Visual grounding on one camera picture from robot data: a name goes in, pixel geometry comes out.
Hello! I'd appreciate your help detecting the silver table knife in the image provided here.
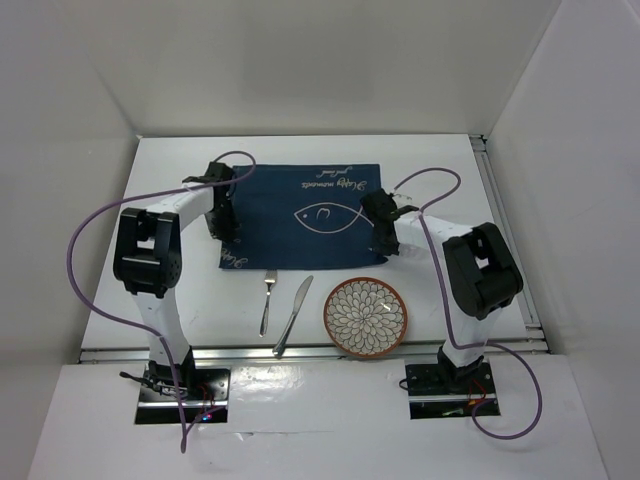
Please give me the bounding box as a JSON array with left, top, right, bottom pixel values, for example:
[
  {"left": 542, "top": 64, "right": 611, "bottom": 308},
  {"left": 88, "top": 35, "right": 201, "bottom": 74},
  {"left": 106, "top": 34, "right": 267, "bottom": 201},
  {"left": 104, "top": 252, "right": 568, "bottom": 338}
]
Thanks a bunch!
[{"left": 272, "top": 275, "right": 314, "bottom": 358}]

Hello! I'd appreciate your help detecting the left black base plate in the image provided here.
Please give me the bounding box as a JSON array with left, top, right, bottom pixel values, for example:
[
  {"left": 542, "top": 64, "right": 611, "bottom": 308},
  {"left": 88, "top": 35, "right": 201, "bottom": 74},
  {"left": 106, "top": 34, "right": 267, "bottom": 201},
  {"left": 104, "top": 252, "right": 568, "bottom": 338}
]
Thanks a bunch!
[{"left": 134, "top": 368, "right": 231, "bottom": 425}]

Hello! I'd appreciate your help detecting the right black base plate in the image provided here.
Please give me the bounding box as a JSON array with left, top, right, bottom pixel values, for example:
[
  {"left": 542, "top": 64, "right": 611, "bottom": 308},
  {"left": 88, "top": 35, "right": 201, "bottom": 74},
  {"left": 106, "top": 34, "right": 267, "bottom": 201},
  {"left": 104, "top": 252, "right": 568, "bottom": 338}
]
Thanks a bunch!
[{"left": 398, "top": 362, "right": 501, "bottom": 420}]

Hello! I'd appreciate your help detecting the silver fork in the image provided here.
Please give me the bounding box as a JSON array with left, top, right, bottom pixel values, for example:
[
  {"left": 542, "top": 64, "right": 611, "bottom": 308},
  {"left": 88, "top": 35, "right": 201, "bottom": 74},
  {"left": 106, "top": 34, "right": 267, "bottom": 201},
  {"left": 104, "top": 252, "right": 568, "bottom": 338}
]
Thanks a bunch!
[{"left": 259, "top": 270, "right": 278, "bottom": 338}]

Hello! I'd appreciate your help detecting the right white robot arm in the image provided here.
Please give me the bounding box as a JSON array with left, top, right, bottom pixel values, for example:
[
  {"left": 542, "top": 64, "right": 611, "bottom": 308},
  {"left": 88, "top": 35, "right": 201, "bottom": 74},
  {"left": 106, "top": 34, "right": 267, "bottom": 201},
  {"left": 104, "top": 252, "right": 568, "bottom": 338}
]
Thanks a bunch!
[{"left": 360, "top": 189, "right": 523, "bottom": 392}]

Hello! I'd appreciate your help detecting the front aluminium rail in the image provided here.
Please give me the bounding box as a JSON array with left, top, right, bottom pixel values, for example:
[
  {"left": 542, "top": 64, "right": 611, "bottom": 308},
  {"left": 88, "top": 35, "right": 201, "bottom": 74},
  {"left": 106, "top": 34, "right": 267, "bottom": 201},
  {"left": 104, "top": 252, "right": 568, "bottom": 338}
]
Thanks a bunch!
[{"left": 79, "top": 331, "right": 549, "bottom": 364}]

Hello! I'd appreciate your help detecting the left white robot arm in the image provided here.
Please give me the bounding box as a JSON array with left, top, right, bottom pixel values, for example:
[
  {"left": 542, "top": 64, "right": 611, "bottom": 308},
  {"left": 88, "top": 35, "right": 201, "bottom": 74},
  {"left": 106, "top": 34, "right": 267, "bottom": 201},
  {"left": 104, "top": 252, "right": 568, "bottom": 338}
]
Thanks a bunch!
[{"left": 113, "top": 161, "right": 239, "bottom": 399}]

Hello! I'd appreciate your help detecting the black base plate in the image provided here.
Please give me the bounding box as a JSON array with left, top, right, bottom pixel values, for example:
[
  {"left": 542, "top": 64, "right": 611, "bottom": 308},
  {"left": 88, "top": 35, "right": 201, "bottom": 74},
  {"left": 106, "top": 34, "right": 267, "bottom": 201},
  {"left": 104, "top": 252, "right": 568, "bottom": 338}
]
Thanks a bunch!
[
  {"left": 134, "top": 368, "right": 231, "bottom": 425},
  {"left": 398, "top": 362, "right": 501, "bottom": 420}
]

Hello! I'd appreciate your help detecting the blue fish placemat cloth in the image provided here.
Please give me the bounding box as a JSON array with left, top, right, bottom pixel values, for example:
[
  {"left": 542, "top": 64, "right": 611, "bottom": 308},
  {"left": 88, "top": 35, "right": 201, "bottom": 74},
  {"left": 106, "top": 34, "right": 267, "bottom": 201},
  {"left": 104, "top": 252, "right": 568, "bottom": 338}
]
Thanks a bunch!
[{"left": 219, "top": 164, "right": 386, "bottom": 271}]

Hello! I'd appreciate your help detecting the floral patterned ceramic plate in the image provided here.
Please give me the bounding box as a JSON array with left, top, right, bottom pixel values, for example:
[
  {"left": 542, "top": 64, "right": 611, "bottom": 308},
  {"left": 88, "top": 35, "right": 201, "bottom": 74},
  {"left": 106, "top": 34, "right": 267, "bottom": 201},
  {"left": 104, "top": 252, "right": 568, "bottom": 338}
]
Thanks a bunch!
[{"left": 323, "top": 277, "right": 409, "bottom": 359}]

